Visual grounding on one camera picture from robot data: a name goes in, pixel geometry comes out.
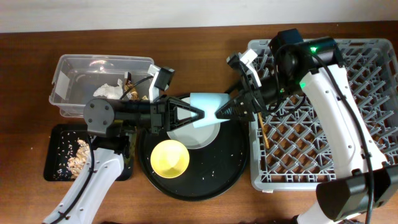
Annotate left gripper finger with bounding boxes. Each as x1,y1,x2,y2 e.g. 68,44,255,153
167,116,201,131
167,96,205,120

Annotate wooden chopstick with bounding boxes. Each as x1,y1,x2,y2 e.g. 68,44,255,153
257,112,270,149

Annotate light blue cup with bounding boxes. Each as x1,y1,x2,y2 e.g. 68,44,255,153
190,93,230,128

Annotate yellow bowl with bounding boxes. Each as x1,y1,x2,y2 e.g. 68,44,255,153
150,140,190,179

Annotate white tissue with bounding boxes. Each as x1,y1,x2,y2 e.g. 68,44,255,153
93,79,124,100

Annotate food scraps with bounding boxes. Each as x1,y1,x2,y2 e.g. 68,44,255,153
67,139,90,179

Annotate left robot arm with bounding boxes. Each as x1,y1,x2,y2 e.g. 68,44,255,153
45,96,249,223

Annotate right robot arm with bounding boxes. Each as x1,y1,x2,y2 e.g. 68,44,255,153
243,29,397,223

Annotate grey dishwasher rack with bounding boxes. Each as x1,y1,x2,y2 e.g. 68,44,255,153
249,39,397,193

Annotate grey plate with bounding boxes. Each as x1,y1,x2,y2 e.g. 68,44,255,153
167,93,228,149

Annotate clear plastic bin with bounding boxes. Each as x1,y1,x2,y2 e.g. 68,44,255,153
49,54,154,118

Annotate black rectangular tray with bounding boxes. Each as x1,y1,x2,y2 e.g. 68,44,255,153
43,123,137,182

